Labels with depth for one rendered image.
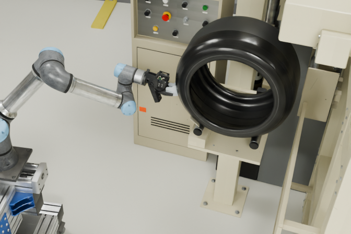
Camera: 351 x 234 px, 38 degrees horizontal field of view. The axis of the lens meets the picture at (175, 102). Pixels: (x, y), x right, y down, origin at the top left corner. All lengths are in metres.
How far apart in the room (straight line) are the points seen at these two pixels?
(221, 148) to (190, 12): 0.88
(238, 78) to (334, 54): 1.07
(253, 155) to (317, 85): 0.46
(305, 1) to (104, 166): 2.20
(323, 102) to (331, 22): 0.91
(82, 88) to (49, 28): 2.79
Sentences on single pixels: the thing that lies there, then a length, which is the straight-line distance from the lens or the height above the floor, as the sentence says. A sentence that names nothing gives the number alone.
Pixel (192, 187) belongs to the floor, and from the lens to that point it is 3.44.
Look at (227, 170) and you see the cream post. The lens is 3.13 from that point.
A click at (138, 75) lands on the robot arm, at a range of 2.49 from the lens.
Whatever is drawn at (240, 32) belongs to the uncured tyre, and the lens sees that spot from 2.20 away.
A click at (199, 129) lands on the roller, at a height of 0.92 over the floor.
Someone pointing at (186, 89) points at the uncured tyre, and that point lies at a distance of 2.33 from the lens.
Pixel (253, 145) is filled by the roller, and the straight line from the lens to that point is 2.45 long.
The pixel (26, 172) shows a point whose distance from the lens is 2.70.
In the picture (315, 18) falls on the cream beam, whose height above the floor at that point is 1.75.
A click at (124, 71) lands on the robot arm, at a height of 1.11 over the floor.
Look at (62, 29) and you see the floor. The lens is 5.10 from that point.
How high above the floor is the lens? 2.55
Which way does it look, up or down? 38 degrees down
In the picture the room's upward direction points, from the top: 3 degrees clockwise
